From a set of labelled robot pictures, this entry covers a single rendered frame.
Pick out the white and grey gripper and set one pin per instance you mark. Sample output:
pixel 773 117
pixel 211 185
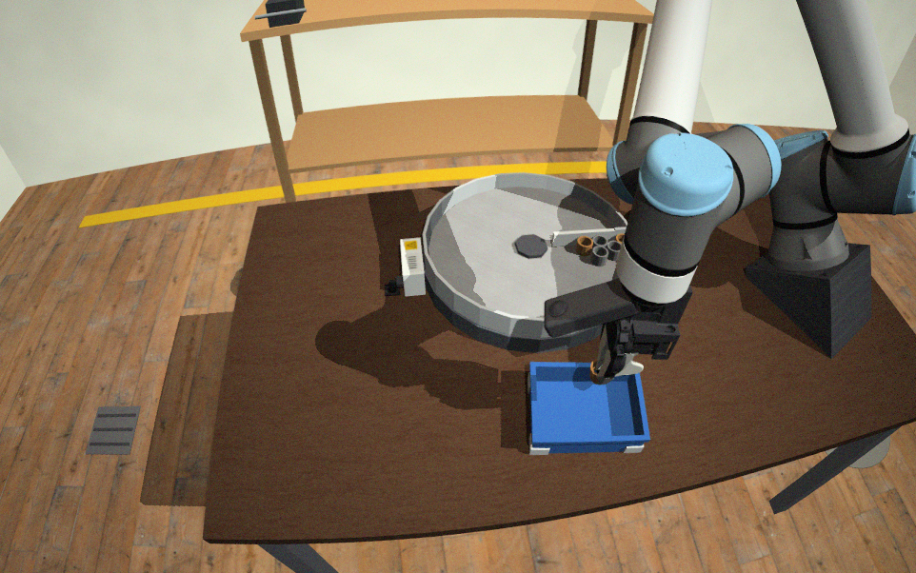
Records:
pixel 638 334

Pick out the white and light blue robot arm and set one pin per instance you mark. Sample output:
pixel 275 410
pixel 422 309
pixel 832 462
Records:
pixel 688 186

